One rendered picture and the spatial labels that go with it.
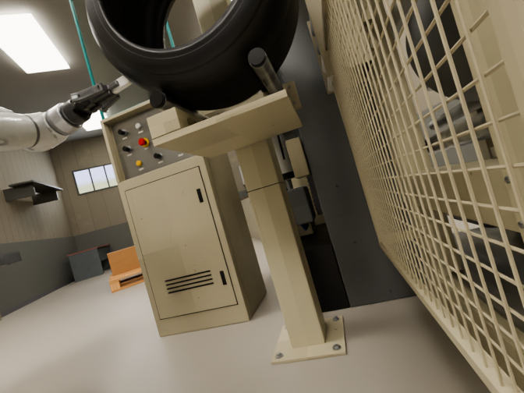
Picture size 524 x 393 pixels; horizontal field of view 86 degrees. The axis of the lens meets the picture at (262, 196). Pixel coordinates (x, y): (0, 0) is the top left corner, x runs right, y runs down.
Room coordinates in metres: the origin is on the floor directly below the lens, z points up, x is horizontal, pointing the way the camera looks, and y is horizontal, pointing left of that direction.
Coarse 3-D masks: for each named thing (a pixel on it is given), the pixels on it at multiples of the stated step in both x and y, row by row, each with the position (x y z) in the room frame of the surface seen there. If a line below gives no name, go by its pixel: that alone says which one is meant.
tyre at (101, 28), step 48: (96, 0) 0.71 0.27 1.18; (144, 0) 0.95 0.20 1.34; (240, 0) 0.63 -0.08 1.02; (288, 0) 0.68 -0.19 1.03; (144, 48) 0.69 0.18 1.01; (192, 48) 0.66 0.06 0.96; (240, 48) 0.66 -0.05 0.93; (288, 48) 0.82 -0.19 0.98; (192, 96) 0.76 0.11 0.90; (240, 96) 0.84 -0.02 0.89
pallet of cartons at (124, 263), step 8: (128, 248) 4.06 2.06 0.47; (112, 256) 3.95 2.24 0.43; (120, 256) 4.00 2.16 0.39; (128, 256) 4.05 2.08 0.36; (136, 256) 4.10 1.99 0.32; (112, 264) 3.94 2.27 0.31; (120, 264) 3.98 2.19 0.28; (128, 264) 4.03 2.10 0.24; (136, 264) 4.08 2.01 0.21; (112, 272) 3.92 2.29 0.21; (120, 272) 3.97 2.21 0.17; (128, 272) 3.88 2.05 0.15; (136, 272) 3.67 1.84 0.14; (112, 280) 3.54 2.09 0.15; (136, 280) 3.99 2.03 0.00; (112, 288) 3.53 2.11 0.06; (120, 288) 3.57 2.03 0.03
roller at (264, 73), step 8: (256, 48) 0.65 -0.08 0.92; (248, 56) 0.66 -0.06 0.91; (256, 56) 0.66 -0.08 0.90; (264, 56) 0.65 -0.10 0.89; (256, 64) 0.66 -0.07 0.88; (264, 64) 0.66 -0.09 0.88; (256, 72) 0.70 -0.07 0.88; (264, 72) 0.70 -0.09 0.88; (272, 72) 0.73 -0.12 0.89; (264, 80) 0.75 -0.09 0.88; (272, 80) 0.76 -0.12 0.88; (272, 88) 0.81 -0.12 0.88; (280, 88) 0.85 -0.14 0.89
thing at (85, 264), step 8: (96, 248) 6.50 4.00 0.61; (104, 248) 7.23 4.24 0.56; (72, 256) 6.36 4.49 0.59; (80, 256) 6.40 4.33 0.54; (88, 256) 6.45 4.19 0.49; (96, 256) 6.49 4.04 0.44; (104, 256) 7.06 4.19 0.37; (72, 264) 6.35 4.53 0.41; (80, 264) 6.39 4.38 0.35; (88, 264) 6.43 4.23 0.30; (96, 264) 6.47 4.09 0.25; (104, 264) 7.52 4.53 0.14; (80, 272) 6.38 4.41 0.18; (88, 272) 6.42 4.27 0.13; (96, 272) 6.46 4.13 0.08; (80, 280) 6.37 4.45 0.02
